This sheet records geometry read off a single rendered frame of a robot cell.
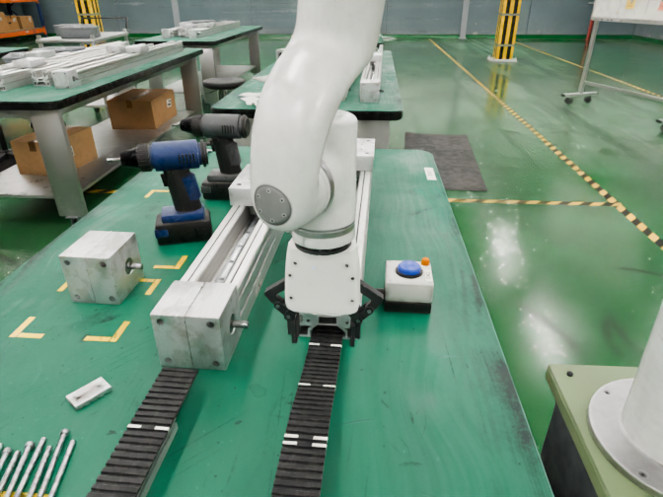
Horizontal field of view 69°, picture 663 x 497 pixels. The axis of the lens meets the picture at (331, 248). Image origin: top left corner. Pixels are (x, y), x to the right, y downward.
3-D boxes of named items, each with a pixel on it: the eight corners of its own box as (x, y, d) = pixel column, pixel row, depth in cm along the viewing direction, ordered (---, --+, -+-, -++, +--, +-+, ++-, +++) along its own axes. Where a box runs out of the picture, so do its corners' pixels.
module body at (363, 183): (358, 339, 77) (359, 295, 73) (296, 335, 78) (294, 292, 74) (372, 173, 147) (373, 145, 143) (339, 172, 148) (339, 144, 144)
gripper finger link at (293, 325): (271, 305, 67) (274, 343, 70) (294, 307, 67) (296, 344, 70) (276, 292, 70) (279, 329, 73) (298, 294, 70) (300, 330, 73)
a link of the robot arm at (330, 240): (280, 230, 59) (281, 251, 60) (353, 233, 58) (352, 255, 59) (292, 203, 66) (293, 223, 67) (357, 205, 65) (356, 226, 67)
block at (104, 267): (133, 305, 86) (121, 258, 81) (72, 302, 87) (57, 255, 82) (156, 276, 95) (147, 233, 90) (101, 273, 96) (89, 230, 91)
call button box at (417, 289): (430, 315, 83) (434, 283, 80) (374, 311, 84) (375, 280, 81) (427, 289, 90) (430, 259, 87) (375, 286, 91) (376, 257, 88)
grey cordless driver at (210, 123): (250, 201, 128) (243, 117, 117) (177, 199, 129) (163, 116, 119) (257, 191, 134) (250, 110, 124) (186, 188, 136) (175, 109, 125)
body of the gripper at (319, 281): (278, 244, 60) (282, 317, 65) (360, 248, 59) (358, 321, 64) (289, 218, 67) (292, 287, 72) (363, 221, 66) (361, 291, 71)
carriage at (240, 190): (280, 219, 104) (279, 189, 101) (231, 217, 105) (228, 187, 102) (293, 191, 118) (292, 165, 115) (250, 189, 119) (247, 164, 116)
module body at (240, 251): (242, 332, 79) (237, 288, 75) (183, 328, 80) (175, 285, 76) (310, 171, 149) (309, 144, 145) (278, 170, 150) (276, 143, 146)
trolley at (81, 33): (112, 131, 493) (89, 22, 445) (58, 131, 493) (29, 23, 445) (146, 109, 584) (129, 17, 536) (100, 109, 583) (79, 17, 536)
